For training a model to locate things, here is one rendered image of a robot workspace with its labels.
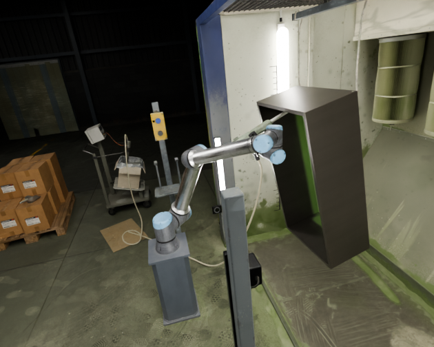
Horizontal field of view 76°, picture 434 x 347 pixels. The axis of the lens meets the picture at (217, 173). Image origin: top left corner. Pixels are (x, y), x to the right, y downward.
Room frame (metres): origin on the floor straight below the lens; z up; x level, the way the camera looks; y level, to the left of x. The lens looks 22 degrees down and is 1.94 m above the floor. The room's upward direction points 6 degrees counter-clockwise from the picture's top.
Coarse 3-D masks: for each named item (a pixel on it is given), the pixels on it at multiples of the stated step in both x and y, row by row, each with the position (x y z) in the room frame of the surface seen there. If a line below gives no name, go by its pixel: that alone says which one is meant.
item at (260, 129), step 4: (284, 112) 1.86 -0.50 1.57; (276, 116) 1.85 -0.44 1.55; (280, 116) 1.85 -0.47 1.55; (268, 120) 1.82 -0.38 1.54; (272, 120) 1.83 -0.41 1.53; (260, 124) 1.83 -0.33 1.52; (264, 124) 1.80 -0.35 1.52; (268, 124) 1.81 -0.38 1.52; (256, 128) 1.79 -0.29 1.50; (260, 128) 1.79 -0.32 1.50; (264, 128) 1.80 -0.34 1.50; (248, 132) 1.79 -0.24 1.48; (256, 132) 1.78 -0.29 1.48; (260, 132) 1.80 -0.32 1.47; (240, 136) 1.79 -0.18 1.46; (244, 136) 1.76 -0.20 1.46; (248, 136) 1.77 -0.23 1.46; (236, 140) 1.75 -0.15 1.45; (256, 156) 1.79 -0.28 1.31
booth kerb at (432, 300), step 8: (376, 256) 2.04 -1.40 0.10; (384, 256) 1.96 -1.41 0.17; (384, 264) 1.94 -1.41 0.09; (392, 264) 1.87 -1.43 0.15; (392, 272) 1.85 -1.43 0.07; (400, 272) 1.78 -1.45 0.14; (400, 280) 1.77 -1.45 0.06; (408, 280) 1.71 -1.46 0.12; (416, 280) 1.65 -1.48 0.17; (408, 288) 1.69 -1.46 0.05; (416, 288) 1.63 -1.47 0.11; (424, 288) 1.57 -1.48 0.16; (424, 296) 1.55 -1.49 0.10; (432, 296) 1.50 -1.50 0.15; (432, 304) 1.49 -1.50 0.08
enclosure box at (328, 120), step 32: (288, 96) 1.92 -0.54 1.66; (320, 96) 1.69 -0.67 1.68; (352, 96) 1.58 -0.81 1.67; (288, 128) 2.14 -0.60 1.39; (320, 128) 1.52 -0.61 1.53; (352, 128) 1.59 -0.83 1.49; (288, 160) 2.14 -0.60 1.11; (320, 160) 1.53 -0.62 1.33; (352, 160) 1.59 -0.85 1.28; (288, 192) 2.14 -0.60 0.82; (320, 192) 1.53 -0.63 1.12; (352, 192) 1.60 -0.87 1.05; (288, 224) 2.14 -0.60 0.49; (320, 224) 2.05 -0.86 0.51; (352, 224) 1.61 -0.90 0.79; (320, 256) 1.71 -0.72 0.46; (352, 256) 1.62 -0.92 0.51
